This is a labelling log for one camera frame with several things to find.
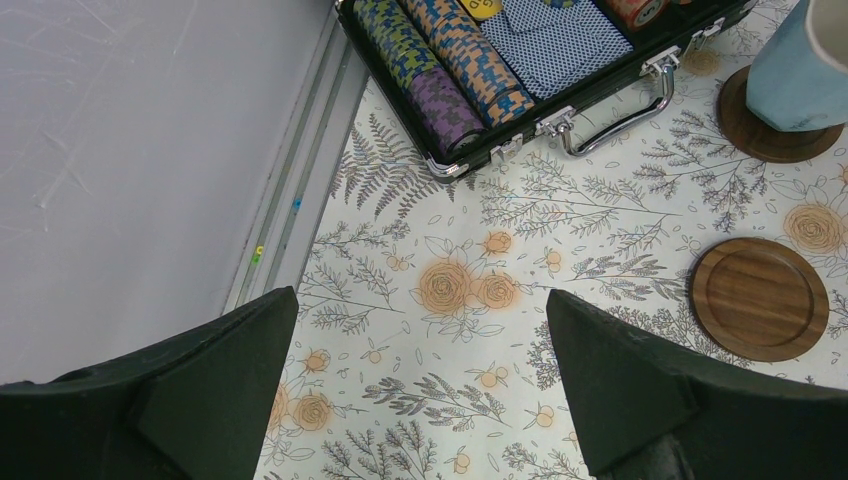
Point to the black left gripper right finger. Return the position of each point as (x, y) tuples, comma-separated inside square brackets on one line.
[(644, 407)]

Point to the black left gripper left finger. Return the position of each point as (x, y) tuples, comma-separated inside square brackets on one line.
[(193, 406)]

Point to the dark wooden coaster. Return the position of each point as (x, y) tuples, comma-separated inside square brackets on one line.
[(752, 136), (758, 299)]

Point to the blue handled white mug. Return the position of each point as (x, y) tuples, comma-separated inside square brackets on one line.
[(798, 81)]

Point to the floral tablecloth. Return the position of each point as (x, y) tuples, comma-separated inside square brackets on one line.
[(422, 349)]

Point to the black poker chip case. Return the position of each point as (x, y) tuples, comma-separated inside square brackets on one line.
[(471, 80)]

